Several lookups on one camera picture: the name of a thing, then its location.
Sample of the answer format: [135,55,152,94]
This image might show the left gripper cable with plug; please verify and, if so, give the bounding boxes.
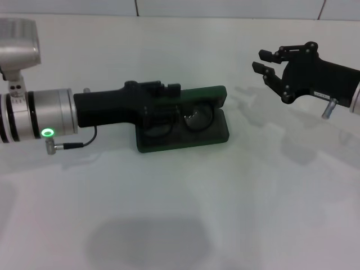
[46,125,98,155]

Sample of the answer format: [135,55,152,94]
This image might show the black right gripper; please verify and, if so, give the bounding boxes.
[251,41,360,109]

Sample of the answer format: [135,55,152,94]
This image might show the black thin-framed glasses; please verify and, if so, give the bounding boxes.
[142,101,217,138]

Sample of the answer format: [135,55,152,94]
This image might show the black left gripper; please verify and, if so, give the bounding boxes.
[73,80,181,129]

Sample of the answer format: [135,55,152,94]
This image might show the gripper cable with plug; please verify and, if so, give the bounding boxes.
[46,125,98,155]
[321,98,338,119]

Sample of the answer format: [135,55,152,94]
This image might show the right gripper cable with plug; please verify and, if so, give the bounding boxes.
[321,98,338,119]

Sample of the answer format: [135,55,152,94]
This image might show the green glasses case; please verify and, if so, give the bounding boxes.
[134,85,231,154]

